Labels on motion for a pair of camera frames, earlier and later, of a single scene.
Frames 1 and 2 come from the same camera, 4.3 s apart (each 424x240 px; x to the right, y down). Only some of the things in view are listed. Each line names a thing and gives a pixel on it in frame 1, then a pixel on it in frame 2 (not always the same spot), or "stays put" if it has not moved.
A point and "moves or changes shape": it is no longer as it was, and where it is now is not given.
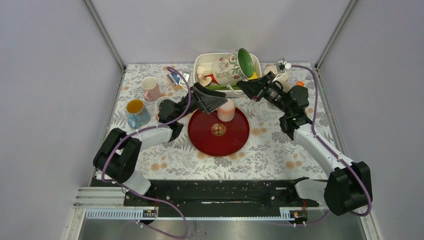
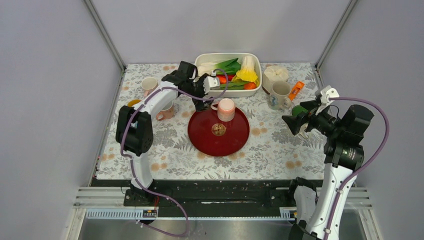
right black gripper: (256, 86) to (295, 122)
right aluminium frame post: (345, 14) stays put
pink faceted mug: (152, 91) stays put
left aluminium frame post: (105, 34) stays put
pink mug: (226, 112) stays put
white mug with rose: (233, 67) moves or changes shape
